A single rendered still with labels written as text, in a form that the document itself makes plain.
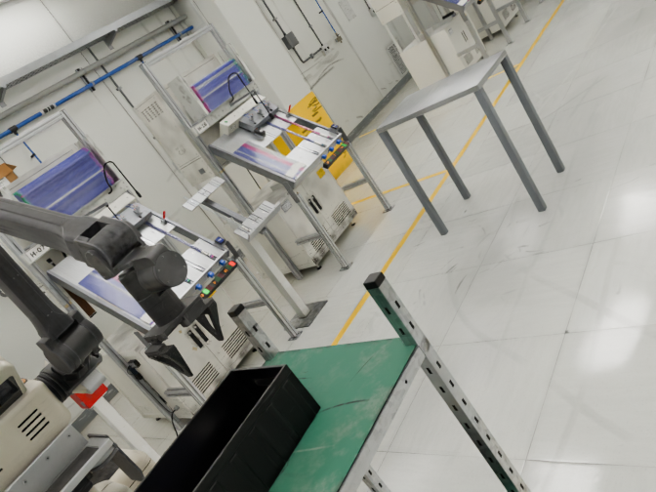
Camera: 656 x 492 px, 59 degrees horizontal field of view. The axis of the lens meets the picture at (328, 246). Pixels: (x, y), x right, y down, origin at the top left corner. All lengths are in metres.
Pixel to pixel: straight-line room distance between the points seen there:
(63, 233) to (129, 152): 4.68
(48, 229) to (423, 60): 6.46
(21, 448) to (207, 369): 2.33
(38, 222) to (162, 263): 0.25
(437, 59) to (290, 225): 3.50
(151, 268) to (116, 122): 4.85
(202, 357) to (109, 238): 2.76
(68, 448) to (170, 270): 0.66
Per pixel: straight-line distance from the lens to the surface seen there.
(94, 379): 1.54
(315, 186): 4.57
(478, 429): 1.22
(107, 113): 5.74
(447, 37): 7.07
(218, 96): 4.44
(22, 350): 5.01
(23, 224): 1.11
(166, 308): 1.00
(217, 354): 3.75
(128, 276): 0.99
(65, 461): 1.49
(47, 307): 1.38
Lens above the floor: 1.51
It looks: 18 degrees down
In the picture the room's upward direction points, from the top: 35 degrees counter-clockwise
